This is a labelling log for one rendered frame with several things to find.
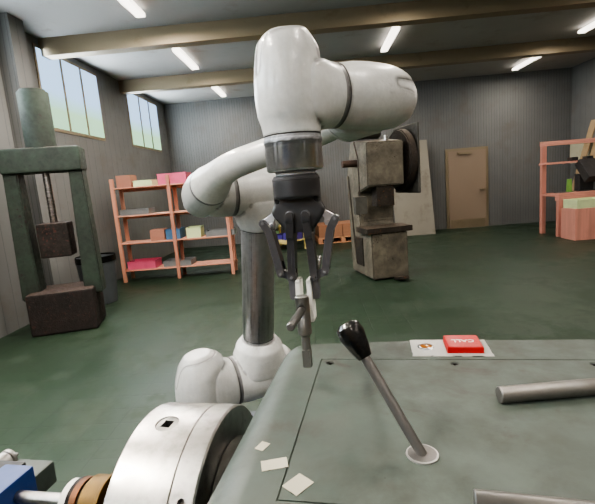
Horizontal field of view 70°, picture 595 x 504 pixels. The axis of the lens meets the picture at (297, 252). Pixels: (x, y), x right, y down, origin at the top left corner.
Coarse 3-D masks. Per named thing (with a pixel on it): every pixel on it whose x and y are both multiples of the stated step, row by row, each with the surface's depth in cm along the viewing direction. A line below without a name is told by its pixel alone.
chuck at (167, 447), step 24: (168, 408) 67; (192, 408) 67; (144, 432) 61; (168, 432) 61; (120, 456) 58; (144, 456) 58; (168, 456) 57; (120, 480) 56; (144, 480) 55; (168, 480) 55
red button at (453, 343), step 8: (448, 336) 79; (456, 336) 79; (464, 336) 78; (472, 336) 78; (448, 344) 75; (456, 344) 75; (464, 344) 75; (472, 344) 75; (480, 344) 74; (448, 352) 74; (456, 352) 74; (464, 352) 74; (472, 352) 74; (480, 352) 73
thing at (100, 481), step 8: (80, 480) 70; (88, 480) 70; (96, 480) 69; (104, 480) 68; (72, 488) 68; (80, 488) 68; (88, 488) 67; (96, 488) 67; (104, 488) 67; (72, 496) 67; (80, 496) 67; (88, 496) 66; (96, 496) 66; (104, 496) 67
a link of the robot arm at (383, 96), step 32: (352, 64) 66; (384, 64) 69; (352, 96) 65; (384, 96) 67; (416, 96) 72; (352, 128) 70; (384, 128) 73; (224, 160) 92; (256, 160) 88; (192, 192) 104; (224, 192) 101
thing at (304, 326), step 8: (296, 296) 66; (304, 296) 66; (296, 304) 66; (304, 304) 66; (304, 320) 66; (304, 328) 66; (304, 336) 66; (304, 344) 67; (304, 352) 67; (304, 360) 67; (312, 360) 68
